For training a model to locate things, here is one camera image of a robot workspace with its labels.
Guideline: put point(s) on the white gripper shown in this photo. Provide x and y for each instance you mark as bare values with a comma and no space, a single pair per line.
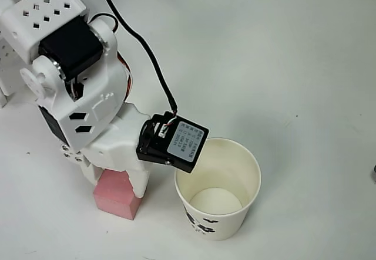
109,155

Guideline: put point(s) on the pink foam cube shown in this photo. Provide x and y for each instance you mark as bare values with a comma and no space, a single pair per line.
114,201

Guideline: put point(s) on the white paper cup black print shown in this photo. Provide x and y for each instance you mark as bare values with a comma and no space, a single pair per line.
232,160

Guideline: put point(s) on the black camera box with label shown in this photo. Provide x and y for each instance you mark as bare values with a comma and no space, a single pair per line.
176,148

